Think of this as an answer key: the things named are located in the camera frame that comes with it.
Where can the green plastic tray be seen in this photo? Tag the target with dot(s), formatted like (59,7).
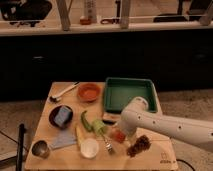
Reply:
(118,92)

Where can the red apple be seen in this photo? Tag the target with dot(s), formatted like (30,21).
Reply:
(118,136)

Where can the wooden frame post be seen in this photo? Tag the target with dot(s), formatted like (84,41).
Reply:
(124,16)
(63,13)

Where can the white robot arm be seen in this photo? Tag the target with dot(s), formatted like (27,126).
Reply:
(195,132)

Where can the black pole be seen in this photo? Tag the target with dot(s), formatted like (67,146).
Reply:
(20,147)

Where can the grey blue cloth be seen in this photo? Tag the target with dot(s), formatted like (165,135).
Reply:
(65,138)

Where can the small red object on ledge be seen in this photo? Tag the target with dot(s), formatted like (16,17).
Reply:
(85,21)

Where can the wooden frame post left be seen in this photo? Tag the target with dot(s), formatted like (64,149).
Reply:
(63,13)

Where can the brown dried cluster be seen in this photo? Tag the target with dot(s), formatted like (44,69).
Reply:
(141,144)

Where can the blue sponge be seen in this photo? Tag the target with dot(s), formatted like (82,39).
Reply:
(62,116)

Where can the black office chair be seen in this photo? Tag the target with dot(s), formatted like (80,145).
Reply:
(30,12)

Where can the wooden frame post middle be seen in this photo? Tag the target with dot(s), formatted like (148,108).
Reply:
(124,16)

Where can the green handled fork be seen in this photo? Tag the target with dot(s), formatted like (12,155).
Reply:
(100,129)

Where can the yellow banana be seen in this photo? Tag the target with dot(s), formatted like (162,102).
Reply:
(79,135)

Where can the metal cup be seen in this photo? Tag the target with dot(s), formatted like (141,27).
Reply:
(41,149)

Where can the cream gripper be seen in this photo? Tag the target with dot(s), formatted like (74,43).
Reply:
(130,133)

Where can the white small cup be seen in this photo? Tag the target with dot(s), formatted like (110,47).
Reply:
(89,148)

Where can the dark round bowl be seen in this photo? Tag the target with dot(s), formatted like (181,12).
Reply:
(54,112)

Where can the red bowl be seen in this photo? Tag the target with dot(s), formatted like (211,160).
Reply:
(88,92)

